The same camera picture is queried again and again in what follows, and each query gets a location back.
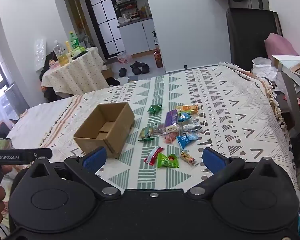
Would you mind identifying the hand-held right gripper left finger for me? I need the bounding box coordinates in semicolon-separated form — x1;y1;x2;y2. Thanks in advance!
27;146;122;199

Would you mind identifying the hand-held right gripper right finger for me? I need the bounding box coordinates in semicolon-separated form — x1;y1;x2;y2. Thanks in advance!
186;147;288;198

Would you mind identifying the large blue snack packet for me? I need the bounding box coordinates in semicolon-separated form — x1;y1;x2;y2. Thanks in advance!
176;131;200;149

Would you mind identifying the clear black-printed snack packet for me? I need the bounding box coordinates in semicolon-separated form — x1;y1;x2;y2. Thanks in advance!
182;120;203;133

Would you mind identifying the brown cardboard box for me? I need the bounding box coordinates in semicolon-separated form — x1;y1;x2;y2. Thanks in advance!
73;102;135;159

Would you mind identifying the bright green snack packet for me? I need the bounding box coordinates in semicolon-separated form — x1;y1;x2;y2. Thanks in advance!
157;153;180;169

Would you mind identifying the yellow cake snack packet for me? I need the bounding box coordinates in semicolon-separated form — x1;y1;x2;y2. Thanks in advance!
139;126;157;143

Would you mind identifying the red and white snack packet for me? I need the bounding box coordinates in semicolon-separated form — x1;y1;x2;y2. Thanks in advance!
144;146;164;166

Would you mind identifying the small nut bar packet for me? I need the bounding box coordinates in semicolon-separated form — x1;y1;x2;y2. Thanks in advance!
180;150;197;166

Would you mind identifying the red-orange snack packet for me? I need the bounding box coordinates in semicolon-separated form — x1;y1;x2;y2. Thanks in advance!
164;132;178;144

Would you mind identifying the orange snack packet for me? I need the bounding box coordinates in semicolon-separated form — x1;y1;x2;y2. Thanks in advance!
176;104;199;116

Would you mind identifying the long purple snack packet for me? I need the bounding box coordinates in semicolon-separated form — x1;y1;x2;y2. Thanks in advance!
164;109;181;133

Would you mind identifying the dark green snack packet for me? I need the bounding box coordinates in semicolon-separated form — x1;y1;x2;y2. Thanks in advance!
147;104;163;116

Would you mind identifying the black bag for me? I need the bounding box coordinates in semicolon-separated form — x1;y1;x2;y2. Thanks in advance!
106;77;121;87

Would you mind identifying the round table with dotted cloth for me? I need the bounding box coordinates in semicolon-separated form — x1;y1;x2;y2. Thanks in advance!
41;47;110;98

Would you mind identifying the small cardboard box on floor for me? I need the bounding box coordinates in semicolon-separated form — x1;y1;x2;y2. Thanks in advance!
101;65;114;79

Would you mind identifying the white clothing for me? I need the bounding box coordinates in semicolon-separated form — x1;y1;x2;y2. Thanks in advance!
251;57;278;83

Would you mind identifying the pink water bottle pack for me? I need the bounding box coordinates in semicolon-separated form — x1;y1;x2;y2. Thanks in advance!
117;51;129;64

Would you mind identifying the black remote control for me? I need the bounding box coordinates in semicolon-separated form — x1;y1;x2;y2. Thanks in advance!
71;51;88;61

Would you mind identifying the grey side table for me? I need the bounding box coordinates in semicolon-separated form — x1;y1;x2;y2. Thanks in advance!
271;55;300;136

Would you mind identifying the green bag on table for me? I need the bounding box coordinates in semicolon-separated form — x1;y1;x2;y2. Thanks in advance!
70;47;87;57

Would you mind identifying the large yellow drink bottle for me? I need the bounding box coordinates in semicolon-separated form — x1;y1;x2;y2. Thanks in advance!
54;40;70;67

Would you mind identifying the brown drink bottle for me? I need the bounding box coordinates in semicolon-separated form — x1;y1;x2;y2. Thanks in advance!
154;48;164;68

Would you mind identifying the green soda bottle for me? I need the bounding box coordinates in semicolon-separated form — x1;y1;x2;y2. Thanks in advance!
69;31;81;51

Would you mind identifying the white kitchen cabinet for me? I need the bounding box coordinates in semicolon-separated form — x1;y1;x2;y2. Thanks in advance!
117;17;157;56

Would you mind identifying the black chair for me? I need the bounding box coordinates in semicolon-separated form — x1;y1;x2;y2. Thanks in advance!
226;8;283;71

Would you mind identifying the pink cloth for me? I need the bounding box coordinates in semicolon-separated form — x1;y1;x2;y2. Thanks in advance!
264;33;300;59

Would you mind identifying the black-framed glass door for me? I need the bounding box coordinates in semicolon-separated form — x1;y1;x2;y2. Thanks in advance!
83;0;127;59

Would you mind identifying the wooden door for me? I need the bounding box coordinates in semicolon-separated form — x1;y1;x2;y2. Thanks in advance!
65;0;94;48

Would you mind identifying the cluttered kitchen shelf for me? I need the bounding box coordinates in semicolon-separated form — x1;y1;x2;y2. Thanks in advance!
111;0;153;26

